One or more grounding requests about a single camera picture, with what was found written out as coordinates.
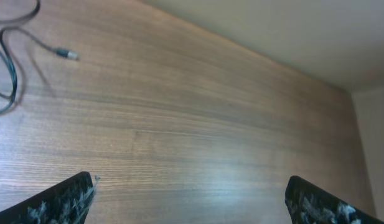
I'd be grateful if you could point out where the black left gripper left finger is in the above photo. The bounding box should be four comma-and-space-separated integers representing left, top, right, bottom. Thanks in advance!
0, 171, 100, 224

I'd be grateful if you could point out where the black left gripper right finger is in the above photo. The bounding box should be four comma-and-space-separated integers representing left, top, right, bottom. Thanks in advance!
285, 175, 384, 224

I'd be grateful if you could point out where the thin black usb cable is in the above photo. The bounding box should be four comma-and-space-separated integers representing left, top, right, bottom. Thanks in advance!
0, 0, 81, 118

